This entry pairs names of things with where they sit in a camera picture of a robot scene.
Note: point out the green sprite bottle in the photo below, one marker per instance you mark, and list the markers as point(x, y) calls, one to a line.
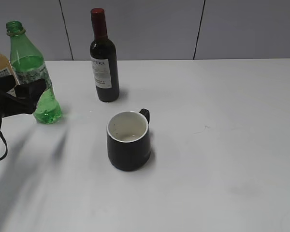
point(29, 65)

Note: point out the black mug white inside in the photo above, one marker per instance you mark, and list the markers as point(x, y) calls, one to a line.
point(128, 140)

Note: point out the red wine bottle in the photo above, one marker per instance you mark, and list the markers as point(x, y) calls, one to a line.
point(103, 59)

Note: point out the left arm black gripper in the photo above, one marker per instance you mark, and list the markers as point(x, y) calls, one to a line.
point(27, 96)

